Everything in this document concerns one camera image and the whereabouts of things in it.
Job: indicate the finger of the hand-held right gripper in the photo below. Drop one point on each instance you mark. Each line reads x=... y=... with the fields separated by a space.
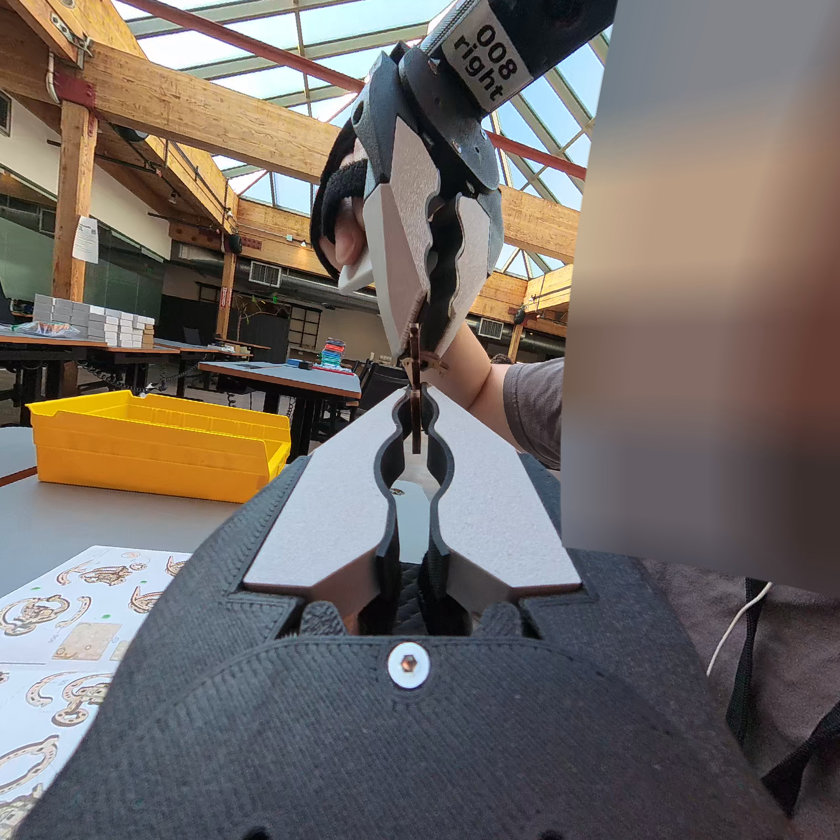
x=474 y=262
x=400 y=216

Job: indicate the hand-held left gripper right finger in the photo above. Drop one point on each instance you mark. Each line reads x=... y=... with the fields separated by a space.
x=505 y=518

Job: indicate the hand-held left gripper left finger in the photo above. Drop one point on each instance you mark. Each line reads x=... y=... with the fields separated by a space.
x=315 y=518

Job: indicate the light wooden toothed model part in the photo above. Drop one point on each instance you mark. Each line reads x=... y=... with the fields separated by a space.
x=431 y=365

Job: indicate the person's right forearm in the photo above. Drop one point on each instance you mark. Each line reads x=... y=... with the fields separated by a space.
x=476 y=377

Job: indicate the person's right hand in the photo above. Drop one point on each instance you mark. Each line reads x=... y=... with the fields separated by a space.
x=349 y=236

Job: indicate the small grey desk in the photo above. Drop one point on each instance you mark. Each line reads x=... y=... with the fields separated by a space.
x=289 y=377

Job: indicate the black office chair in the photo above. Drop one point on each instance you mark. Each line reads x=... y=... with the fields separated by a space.
x=380 y=387

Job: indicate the stack of colourful discs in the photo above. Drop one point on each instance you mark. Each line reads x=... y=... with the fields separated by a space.
x=333 y=354

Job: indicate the yellow plastic bin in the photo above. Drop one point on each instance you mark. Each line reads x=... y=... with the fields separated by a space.
x=164 y=446

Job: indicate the bare potted tree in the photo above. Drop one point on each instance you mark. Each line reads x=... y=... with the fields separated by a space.
x=246 y=315

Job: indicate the red ceiling pipe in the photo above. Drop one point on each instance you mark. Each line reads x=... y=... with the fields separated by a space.
x=262 y=49

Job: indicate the printed instruction sheet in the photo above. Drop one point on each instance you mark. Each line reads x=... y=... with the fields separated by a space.
x=72 y=630

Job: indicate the stack of white boxes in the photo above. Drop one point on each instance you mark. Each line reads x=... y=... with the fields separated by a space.
x=98 y=321

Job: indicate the long grey desk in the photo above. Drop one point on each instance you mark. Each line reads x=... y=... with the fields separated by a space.
x=79 y=344

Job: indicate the white paper notice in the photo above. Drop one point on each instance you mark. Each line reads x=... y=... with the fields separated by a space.
x=85 y=239

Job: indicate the clear bag of colourful bits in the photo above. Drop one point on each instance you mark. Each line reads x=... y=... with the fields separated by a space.
x=26 y=328

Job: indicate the white wall vent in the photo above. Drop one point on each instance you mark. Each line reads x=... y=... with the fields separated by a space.
x=491 y=327
x=265 y=274

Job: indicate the grey ventilation duct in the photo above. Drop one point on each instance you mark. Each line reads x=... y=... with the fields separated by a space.
x=308 y=285

